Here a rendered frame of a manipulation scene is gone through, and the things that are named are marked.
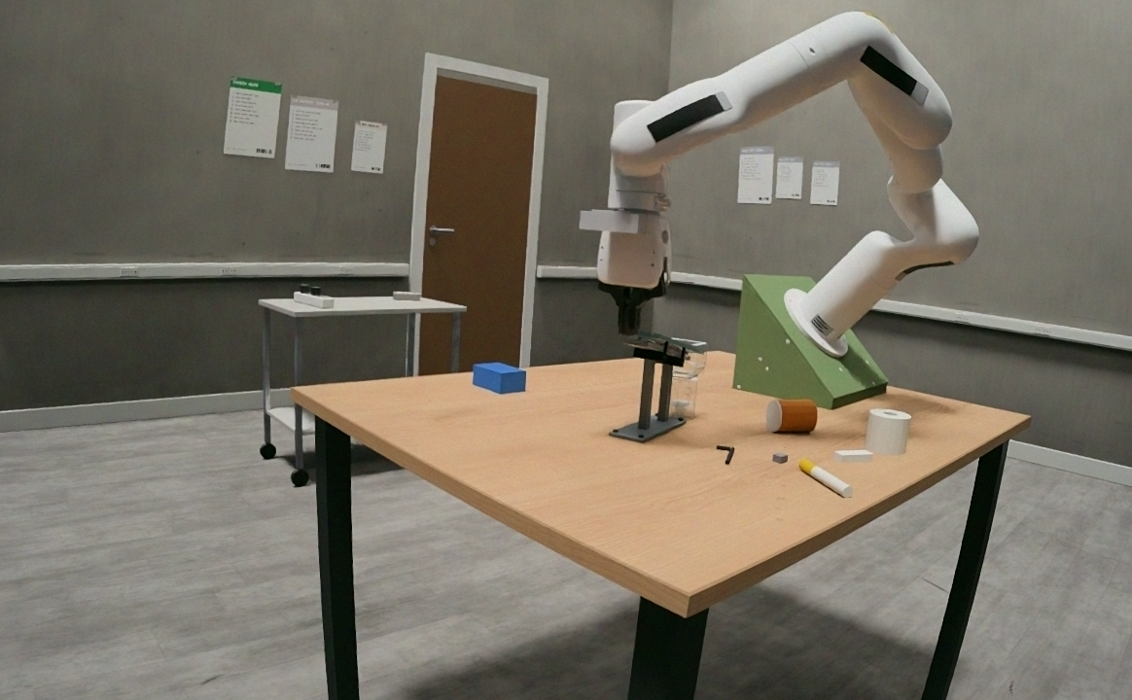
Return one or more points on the blue rectangular block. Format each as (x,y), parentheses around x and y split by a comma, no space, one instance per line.
(500,379)

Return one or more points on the clear plastic vial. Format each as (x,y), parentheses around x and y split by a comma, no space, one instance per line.
(683,397)

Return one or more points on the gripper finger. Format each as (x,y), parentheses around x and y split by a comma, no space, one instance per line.
(638,300)
(621,297)

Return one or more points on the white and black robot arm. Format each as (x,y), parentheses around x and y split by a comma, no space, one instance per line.
(882,71)

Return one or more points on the orange-brown cylinder with grey end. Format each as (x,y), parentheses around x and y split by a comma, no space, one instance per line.
(791,416)

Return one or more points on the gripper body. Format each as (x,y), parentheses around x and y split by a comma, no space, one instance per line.
(636,260)

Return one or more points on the white cylinder with yellow cap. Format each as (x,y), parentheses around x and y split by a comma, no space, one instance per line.
(826,478)

